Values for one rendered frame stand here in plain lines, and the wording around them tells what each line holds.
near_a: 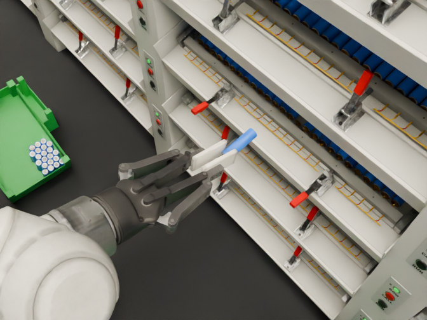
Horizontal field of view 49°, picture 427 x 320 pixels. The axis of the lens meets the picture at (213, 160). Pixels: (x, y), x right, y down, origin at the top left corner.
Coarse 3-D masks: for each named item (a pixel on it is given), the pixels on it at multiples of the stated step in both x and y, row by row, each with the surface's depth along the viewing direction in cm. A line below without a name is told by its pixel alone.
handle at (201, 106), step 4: (216, 96) 94; (220, 96) 94; (208, 100) 93; (212, 100) 93; (216, 100) 93; (200, 104) 92; (204, 104) 92; (208, 104) 93; (196, 108) 92; (200, 108) 92; (204, 108) 92; (192, 112) 92; (196, 112) 91
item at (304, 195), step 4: (316, 184) 83; (320, 184) 83; (312, 188) 82; (316, 188) 82; (304, 192) 81; (308, 192) 82; (312, 192) 82; (300, 196) 81; (304, 196) 81; (292, 200) 80; (296, 200) 80; (300, 200) 80; (292, 204) 80; (296, 204) 80
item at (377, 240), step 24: (168, 48) 102; (192, 72) 100; (264, 96) 94; (240, 120) 93; (264, 120) 92; (264, 144) 90; (288, 144) 89; (288, 168) 87; (312, 168) 86; (336, 192) 84; (336, 216) 82; (360, 216) 81; (408, 216) 77; (360, 240) 80; (384, 240) 79
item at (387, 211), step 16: (192, 48) 99; (208, 64) 98; (240, 80) 94; (256, 96) 92; (272, 112) 90; (288, 128) 88; (304, 144) 86; (304, 160) 86; (320, 160) 85; (336, 160) 83; (352, 176) 82; (368, 192) 80; (384, 208) 78
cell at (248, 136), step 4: (248, 132) 77; (252, 132) 77; (240, 136) 77; (244, 136) 77; (248, 136) 77; (252, 136) 77; (256, 136) 77; (236, 140) 77; (240, 140) 76; (244, 140) 76; (248, 140) 77; (232, 144) 76; (236, 144) 76; (240, 144) 76; (244, 144) 76; (228, 148) 76; (232, 148) 76; (236, 148) 76; (240, 148) 76; (224, 152) 76
